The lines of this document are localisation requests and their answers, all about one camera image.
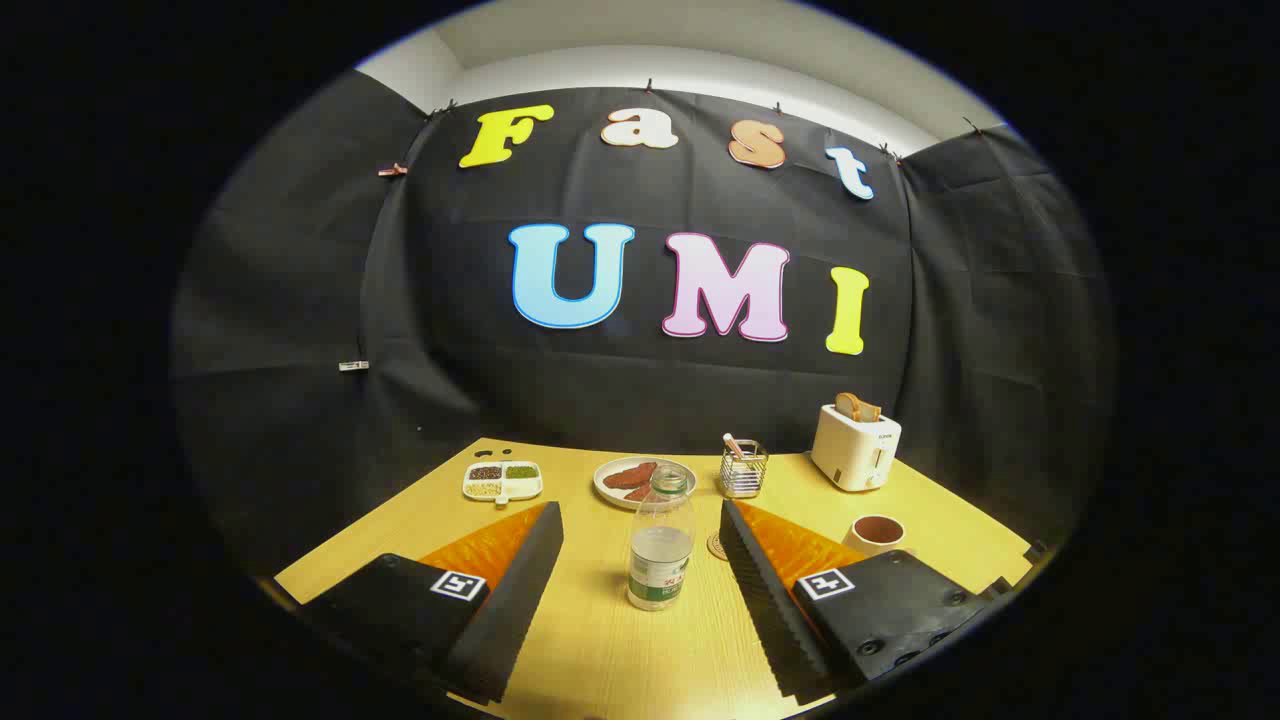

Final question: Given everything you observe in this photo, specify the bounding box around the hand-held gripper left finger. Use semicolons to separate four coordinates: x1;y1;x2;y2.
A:
297;500;566;706

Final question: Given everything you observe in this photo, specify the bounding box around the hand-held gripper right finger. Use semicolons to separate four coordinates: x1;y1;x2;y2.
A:
718;498;1001;706

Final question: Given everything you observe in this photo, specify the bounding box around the clear plastic juice bottle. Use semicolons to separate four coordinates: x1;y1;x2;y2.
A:
627;463;697;612

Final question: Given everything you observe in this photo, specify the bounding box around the beige cup with wooden handle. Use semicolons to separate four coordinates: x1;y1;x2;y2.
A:
842;515;909;559

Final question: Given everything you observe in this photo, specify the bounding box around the white divided condiment dish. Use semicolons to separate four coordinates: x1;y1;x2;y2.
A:
462;461;544;504

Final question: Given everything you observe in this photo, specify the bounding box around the wooden table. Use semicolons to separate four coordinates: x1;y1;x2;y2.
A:
275;437;1033;720

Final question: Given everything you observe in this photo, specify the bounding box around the round white plate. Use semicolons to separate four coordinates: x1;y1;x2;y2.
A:
593;456;698;511

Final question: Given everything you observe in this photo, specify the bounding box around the white toaster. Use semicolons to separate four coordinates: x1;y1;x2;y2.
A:
811;403;902;492

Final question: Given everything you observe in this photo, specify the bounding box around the black backdrop cloth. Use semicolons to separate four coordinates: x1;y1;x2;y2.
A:
170;68;1116;576

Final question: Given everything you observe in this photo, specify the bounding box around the metal wire basket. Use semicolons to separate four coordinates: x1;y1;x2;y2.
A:
720;439;769;499

